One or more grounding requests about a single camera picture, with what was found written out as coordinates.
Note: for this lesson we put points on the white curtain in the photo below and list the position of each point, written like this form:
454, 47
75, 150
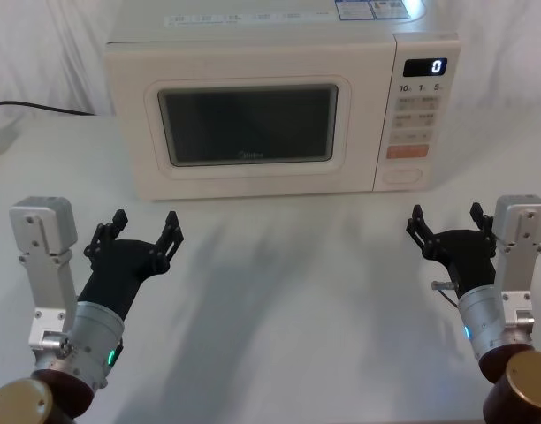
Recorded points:
45, 53

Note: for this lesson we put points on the blue and white sticker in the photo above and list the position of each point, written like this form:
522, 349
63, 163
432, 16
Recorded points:
376, 9

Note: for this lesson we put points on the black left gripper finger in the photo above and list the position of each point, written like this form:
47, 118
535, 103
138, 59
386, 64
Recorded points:
106, 234
169, 238

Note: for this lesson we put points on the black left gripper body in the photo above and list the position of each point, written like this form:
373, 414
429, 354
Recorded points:
120, 269

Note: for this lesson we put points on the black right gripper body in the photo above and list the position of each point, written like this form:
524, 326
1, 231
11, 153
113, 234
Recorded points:
469, 260

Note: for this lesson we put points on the cream microwave oven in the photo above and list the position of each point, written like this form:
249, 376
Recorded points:
253, 62

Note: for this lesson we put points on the white table cloth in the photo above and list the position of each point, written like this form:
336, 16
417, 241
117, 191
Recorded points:
275, 309

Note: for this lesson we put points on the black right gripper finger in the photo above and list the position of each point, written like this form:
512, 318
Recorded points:
421, 229
485, 223

